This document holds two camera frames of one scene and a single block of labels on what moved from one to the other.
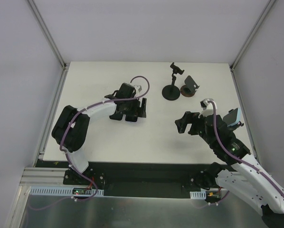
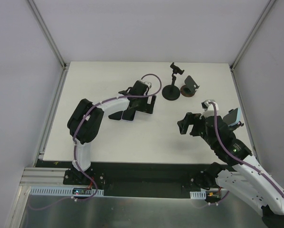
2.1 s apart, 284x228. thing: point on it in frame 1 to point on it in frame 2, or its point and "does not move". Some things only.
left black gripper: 131,110 to 134,107
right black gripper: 192,123 does not move
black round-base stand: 232,128 does not move
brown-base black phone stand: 189,89 does not move
